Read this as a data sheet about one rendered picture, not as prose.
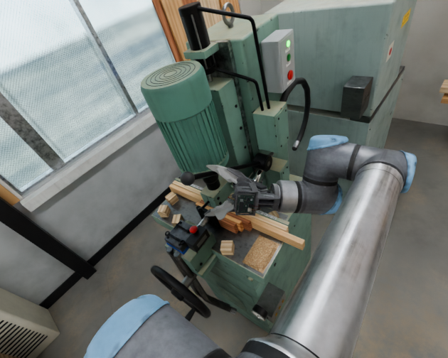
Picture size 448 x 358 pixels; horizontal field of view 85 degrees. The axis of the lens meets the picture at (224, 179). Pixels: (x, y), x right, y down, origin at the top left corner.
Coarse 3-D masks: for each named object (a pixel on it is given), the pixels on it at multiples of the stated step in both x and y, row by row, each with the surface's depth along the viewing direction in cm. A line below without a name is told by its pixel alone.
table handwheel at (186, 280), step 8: (152, 272) 91; (160, 272) 86; (160, 280) 101; (168, 280) 83; (176, 280) 83; (184, 280) 95; (192, 280) 95; (168, 288) 104; (176, 288) 82; (184, 288) 82; (176, 296) 91; (184, 296) 81; (192, 296) 82; (192, 304) 101; (200, 304) 83; (200, 312) 96; (208, 312) 86
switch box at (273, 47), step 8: (280, 32) 74; (288, 32) 72; (264, 40) 72; (272, 40) 70; (280, 40) 70; (264, 48) 73; (272, 48) 71; (280, 48) 70; (264, 56) 74; (272, 56) 73; (280, 56) 72; (264, 64) 76; (272, 64) 74; (280, 64) 73; (272, 72) 76; (280, 72) 75; (272, 80) 78; (280, 80) 77; (288, 80) 80; (272, 88) 80; (280, 88) 79
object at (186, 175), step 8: (272, 152) 92; (256, 160) 87; (264, 160) 85; (240, 168) 76; (256, 168) 89; (264, 168) 86; (184, 176) 57; (192, 176) 58; (200, 176) 61; (208, 176) 64; (184, 184) 58
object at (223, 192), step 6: (222, 180) 94; (222, 186) 92; (228, 186) 94; (204, 192) 92; (210, 192) 91; (216, 192) 90; (222, 192) 92; (228, 192) 96; (204, 198) 93; (210, 198) 90; (216, 198) 90; (222, 198) 93; (210, 204) 93; (216, 204) 91; (222, 204) 94
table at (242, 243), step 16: (176, 208) 113; (192, 208) 111; (208, 224) 102; (224, 240) 95; (240, 240) 93; (272, 240) 90; (224, 256) 90; (240, 256) 88; (272, 256) 85; (208, 272) 93; (256, 272) 83; (272, 272) 87
